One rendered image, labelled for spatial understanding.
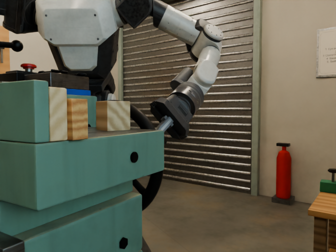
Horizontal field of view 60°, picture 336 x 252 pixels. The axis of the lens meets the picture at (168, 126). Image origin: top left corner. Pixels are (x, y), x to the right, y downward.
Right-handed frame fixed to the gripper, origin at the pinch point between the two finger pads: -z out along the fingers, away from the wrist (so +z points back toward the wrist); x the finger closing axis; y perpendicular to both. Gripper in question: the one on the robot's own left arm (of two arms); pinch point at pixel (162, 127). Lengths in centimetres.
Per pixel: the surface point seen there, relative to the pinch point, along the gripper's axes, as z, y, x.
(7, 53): 161, -283, 143
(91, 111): -13.2, 0.1, 13.9
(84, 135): -34.8, 25.6, 11.5
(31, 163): -40.2, 24.8, 12.6
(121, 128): -24.7, 18.3, 8.7
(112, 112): -24.7, 19.1, 11.3
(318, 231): 37, -7, -79
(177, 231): 68, -128, -92
